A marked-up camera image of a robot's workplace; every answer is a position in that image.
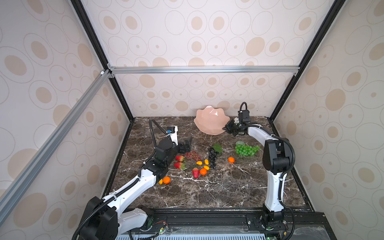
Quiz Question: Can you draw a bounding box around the red fake grape bunch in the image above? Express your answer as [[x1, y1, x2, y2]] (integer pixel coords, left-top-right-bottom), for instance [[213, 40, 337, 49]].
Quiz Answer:
[[184, 151, 202, 162]]

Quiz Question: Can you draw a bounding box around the pink scalloped fruit bowl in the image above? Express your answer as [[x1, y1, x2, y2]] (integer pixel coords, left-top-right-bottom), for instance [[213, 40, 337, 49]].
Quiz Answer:
[[194, 106, 230, 136]]

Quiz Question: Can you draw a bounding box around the black fake grape bunch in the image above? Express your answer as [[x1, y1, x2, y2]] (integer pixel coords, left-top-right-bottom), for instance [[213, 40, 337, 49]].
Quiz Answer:
[[208, 144, 223, 169]]

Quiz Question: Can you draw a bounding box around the green fake grape bunch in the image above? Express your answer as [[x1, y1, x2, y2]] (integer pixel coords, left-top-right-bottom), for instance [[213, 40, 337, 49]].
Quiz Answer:
[[235, 141, 261, 157]]

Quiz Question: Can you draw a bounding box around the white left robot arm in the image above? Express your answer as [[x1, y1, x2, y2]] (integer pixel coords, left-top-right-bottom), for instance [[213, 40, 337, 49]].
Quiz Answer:
[[72, 135, 192, 240]]

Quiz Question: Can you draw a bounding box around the fake orange near left arm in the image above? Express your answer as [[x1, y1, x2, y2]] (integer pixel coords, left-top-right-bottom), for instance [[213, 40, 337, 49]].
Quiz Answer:
[[162, 177, 171, 185]]

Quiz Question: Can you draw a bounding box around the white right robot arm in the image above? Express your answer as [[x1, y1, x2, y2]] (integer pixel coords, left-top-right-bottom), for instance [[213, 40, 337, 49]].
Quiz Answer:
[[223, 120, 296, 227]]

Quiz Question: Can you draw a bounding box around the red yellow-tipped fake strawberry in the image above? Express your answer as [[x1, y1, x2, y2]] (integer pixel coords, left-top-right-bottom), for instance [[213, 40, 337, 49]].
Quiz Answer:
[[175, 155, 185, 162]]

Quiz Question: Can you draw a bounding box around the fake orange centre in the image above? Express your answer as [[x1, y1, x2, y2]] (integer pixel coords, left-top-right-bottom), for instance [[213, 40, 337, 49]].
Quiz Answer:
[[200, 169, 208, 176]]

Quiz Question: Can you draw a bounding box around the silver horizontal aluminium bar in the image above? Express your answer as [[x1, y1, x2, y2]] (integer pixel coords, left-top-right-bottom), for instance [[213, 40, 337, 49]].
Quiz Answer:
[[111, 66, 300, 75]]

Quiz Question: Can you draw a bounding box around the silver diagonal aluminium bar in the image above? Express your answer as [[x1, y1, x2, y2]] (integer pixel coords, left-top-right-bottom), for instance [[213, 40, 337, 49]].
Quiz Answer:
[[1, 69, 111, 225]]

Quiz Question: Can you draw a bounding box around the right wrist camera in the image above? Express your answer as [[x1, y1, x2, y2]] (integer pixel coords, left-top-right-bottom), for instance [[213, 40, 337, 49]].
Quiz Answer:
[[238, 110, 252, 125]]

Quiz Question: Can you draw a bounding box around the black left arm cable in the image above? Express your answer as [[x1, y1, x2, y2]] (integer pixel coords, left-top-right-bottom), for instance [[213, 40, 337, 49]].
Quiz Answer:
[[71, 119, 169, 240]]

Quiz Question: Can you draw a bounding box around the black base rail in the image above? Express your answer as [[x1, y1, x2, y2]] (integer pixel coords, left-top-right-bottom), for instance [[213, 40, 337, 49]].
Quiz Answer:
[[127, 207, 336, 240]]

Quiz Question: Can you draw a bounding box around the black vertical frame post right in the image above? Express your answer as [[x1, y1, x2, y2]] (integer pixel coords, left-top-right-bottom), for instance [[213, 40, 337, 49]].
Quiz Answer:
[[269, 0, 347, 122]]

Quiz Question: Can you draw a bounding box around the black vertical frame post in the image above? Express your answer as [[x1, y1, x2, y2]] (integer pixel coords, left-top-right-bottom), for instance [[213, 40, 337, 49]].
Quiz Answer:
[[269, 0, 347, 122], [70, 0, 135, 122]]

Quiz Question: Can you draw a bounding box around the black vertical frame post left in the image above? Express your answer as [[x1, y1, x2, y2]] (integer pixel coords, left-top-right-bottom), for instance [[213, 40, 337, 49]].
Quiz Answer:
[[70, 0, 135, 122]]

